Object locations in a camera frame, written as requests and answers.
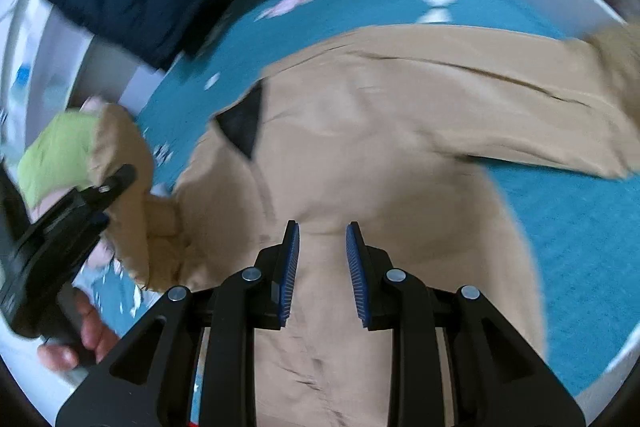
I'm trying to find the tan beige jacket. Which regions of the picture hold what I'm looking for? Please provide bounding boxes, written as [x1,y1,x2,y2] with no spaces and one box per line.
[88,22,639,426]

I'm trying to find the person's left hand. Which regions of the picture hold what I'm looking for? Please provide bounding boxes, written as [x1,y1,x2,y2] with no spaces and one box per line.
[37,286,118,373]

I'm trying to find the pink folded garment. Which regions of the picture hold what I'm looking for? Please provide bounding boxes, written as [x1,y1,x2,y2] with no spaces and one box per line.
[29,96,114,270]

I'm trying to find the green folded garment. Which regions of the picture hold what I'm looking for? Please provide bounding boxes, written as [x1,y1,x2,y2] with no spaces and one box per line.
[17,110,99,209]

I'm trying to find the teal candy-pattern bedspread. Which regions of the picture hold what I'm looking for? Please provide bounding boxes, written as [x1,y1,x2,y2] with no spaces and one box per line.
[89,0,639,424]

